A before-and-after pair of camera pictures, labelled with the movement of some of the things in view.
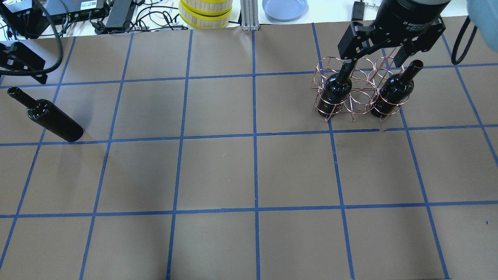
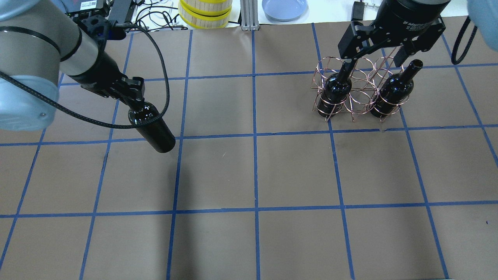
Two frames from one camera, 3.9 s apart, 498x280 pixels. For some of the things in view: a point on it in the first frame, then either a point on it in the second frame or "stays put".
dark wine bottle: [49, 116] → [156, 133]
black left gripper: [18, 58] → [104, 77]
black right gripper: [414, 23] stays put
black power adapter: [358, 11] stays put
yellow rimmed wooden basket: [205, 14] stays put
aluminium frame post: [249, 15] stays put
